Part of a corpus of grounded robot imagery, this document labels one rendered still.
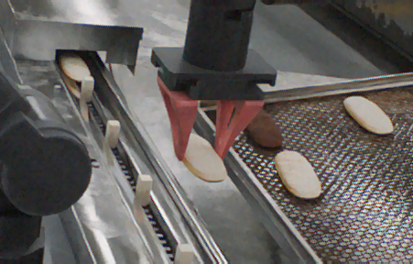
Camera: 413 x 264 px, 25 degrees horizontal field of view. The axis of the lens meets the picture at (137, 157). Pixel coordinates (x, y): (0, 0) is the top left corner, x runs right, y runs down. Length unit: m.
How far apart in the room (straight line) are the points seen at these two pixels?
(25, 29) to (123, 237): 0.47
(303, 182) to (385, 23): 3.50
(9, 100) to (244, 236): 0.36
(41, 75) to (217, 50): 0.47
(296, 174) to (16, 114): 0.34
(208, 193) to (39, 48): 0.34
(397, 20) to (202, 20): 3.57
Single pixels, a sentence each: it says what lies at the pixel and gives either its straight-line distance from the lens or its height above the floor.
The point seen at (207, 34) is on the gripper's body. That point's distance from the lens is 0.82.
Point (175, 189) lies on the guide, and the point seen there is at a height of 0.86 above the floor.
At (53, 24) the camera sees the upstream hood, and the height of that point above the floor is 0.91.
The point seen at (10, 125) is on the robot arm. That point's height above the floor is 1.00.
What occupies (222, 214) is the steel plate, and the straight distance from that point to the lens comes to 1.06.
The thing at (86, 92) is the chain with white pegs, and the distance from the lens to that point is 1.24.
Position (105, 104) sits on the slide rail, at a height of 0.85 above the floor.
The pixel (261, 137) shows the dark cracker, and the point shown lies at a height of 0.90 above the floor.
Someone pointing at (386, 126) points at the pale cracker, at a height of 0.93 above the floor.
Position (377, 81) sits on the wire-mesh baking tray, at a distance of 1.23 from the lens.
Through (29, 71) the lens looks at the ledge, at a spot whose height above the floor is 0.86.
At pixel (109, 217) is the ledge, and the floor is 0.86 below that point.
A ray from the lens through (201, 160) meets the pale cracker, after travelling 0.87.
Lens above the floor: 1.30
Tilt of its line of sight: 25 degrees down
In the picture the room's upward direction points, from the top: 10 degrees clockwise
